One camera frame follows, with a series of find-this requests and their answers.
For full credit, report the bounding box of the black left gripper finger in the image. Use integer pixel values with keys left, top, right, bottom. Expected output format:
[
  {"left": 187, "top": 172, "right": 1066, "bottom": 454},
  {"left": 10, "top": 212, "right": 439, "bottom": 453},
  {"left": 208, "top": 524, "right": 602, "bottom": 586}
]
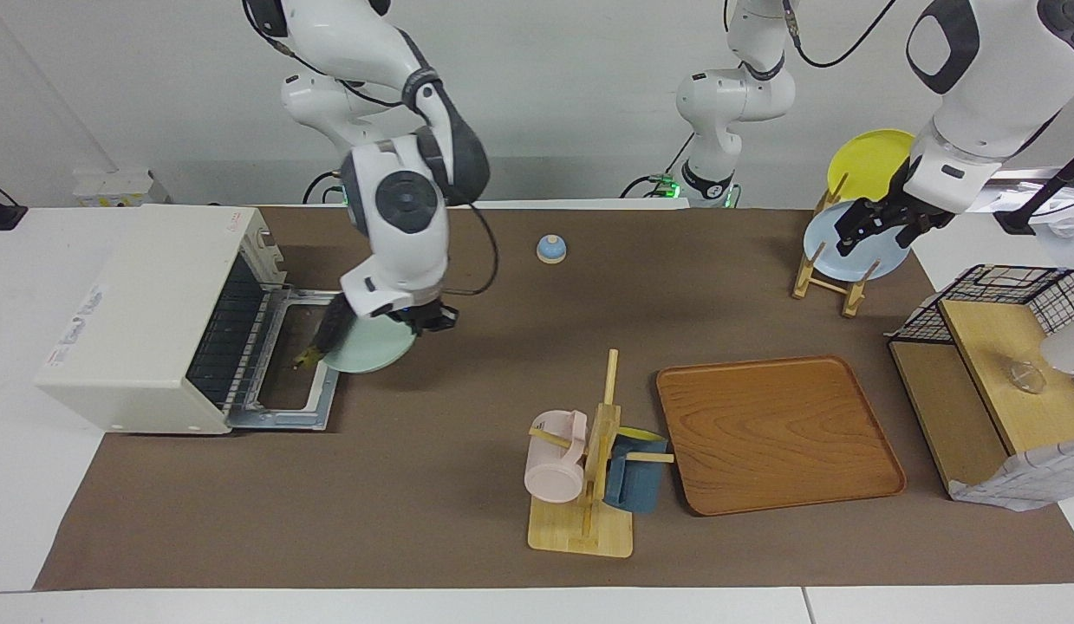
[
  {"left": 890, "top": 215, "right": 933, "bottom": 250},
  {"left": 836, "top": 198, "right": 887, "bottom": 257}
]

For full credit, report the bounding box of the yellow plate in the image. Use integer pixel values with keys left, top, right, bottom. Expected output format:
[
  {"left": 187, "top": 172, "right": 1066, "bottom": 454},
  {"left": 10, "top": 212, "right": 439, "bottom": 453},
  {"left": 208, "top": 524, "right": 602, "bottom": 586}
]
[{"left": 827, "top": 128, "right": 921, "bottom": 205}]

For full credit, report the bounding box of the pink mug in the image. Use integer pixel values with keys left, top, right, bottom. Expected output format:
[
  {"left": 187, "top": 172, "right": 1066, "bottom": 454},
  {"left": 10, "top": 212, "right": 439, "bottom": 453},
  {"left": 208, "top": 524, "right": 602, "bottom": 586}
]
[{"left": 524, "top": 410, "right": 589, "bottom": 505}]

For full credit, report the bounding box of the black camera stand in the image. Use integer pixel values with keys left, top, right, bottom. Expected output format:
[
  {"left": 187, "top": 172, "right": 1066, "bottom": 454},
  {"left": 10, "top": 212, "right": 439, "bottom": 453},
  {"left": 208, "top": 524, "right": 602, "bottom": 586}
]
[{"left": 994, "top": 143, "right": 1074, "bottom": 235}]

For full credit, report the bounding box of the wooden shelf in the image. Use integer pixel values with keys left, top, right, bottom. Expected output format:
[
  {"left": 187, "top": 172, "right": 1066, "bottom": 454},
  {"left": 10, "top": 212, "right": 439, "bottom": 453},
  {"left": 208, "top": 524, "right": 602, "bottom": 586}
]
[{"left": 888, "top": 299, "right": 1074, "bottom": 499}]

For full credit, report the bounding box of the white toaster oven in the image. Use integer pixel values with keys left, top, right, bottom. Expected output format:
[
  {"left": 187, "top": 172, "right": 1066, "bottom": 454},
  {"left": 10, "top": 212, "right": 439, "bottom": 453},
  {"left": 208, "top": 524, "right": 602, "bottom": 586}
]
[{"left": 34, "top": 204, "right": 288, "bottom": 436}]

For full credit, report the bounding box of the brown table mat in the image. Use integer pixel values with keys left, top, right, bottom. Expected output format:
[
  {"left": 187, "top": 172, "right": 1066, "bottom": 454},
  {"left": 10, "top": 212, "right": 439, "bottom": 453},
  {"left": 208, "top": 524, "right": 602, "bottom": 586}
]
[{"left": 34, "top": 206, "right": 1074, "bottom": 592}]

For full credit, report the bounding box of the black right base cable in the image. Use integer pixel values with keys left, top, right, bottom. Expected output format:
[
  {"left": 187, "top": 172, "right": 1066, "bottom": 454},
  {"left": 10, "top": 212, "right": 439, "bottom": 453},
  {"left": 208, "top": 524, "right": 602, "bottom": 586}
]
[{"left": 303, "top": 170, "right": 345, "bottom": 205}]

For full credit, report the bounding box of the brown wooden tray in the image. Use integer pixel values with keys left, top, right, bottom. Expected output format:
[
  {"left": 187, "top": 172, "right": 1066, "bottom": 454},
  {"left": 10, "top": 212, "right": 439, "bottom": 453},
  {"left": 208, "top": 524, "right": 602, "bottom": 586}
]
[{"left": 656, "top": 355, "right": 907, "bottom": 517}]

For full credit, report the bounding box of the black wire basket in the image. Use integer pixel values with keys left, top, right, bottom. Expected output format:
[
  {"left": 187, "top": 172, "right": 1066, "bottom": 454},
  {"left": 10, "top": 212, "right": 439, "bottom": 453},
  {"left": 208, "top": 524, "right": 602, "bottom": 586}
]
[{"left": 896, "top": 264, "right": 1074, "bottom": 400}]

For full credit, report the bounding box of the white round container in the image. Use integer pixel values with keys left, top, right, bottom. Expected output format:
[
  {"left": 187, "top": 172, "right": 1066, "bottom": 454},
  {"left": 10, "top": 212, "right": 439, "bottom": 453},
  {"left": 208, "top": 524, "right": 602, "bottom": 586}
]
[{"left": 1039, "top": 332, "right": 1074, "bottom": 379}]

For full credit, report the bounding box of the light green plate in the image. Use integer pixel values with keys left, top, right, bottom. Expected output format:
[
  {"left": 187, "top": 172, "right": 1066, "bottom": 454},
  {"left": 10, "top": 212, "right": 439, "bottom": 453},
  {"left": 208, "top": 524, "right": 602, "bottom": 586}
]
[{"left": 322, "top": 312, "right": 416, "bottom": 375}]

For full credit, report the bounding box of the white quilted cloth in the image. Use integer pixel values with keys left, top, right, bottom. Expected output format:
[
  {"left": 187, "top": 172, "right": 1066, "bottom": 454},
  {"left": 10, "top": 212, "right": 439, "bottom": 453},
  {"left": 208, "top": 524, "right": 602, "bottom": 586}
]
[{"left": 948, "top": 440, "right": 1074, "bottom": 512}]

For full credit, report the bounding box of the white crumpled paper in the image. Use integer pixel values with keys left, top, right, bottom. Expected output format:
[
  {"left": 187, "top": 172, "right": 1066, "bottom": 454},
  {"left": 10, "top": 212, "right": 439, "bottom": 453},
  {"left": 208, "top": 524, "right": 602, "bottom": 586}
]
[{"left": 1026, "top": 178, "right": 1074, "bottom": 271}]

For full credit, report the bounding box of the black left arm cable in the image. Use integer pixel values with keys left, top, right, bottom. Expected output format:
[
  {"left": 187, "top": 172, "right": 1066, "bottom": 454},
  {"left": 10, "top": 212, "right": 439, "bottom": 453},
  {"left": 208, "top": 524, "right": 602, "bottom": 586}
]
[{"left": 784, "top": 0, "right": 902, "bottom": 72}]

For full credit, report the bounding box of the wooden mug tree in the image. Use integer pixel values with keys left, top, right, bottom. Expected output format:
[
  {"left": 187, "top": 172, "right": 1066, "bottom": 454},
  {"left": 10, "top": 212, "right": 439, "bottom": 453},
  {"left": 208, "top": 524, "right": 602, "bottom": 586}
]
[{"left": 528, "top": 348, "right": 676, "bottom": 558}]

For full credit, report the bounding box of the metal oven rack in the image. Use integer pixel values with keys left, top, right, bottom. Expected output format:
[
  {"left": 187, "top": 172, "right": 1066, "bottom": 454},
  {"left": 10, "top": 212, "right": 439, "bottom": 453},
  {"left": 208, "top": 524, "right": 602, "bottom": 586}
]
[{"left": 188, "top": 254, "right": 270, "bottom": 410}]

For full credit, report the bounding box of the light blue plate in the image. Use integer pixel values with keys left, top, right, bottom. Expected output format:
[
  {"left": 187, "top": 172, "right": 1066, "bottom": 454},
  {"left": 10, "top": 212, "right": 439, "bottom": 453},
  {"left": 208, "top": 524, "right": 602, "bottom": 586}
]
[{"left": 802, "top": 199, "right": 912, "bottom": 283}]

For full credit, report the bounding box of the wooden plate rack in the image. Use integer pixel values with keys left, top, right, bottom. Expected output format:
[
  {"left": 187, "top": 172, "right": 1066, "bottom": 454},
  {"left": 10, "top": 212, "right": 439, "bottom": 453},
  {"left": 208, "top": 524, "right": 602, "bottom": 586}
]
[{"left": 791, "top": 173, "right": 882, "bottom": 318}]

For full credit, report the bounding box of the dark blue mug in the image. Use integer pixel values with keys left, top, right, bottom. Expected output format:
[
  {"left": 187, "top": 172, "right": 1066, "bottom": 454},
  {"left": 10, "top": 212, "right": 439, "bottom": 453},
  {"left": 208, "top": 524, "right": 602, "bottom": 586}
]
[{"left": 602, "top": 426, "right": 669, "bottom": 514}]

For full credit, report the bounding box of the black base cable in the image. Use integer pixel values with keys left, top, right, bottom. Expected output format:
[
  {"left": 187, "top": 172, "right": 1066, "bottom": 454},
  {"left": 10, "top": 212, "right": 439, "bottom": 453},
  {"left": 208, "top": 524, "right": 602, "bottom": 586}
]
[
  {"left": 303, "top": 170, "right": 345, "bottom": 205},
  {"left": 622, "top": 130, "right": 698, "bottom": 198}
]

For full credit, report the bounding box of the black left base cable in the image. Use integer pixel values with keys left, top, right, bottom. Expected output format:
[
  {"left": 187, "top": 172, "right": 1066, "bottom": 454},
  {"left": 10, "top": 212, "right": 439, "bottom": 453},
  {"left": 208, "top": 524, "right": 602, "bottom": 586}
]
[{"left": 622, "top": 130, "right": 698, "bottom": 198}]

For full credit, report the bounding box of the white power box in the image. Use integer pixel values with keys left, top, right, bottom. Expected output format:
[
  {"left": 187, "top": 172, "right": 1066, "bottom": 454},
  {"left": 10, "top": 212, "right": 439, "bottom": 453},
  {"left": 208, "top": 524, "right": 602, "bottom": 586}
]
[{"left": 73, "top": 168, "right": 170, "bottom": 207}]

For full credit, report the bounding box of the glass oven door with handle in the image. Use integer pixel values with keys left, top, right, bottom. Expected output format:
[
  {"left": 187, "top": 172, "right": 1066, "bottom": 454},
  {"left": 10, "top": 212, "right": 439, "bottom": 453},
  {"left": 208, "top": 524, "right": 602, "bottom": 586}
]
[{"left": 227, "top": 289, "right": 342, "bottom": 432}]

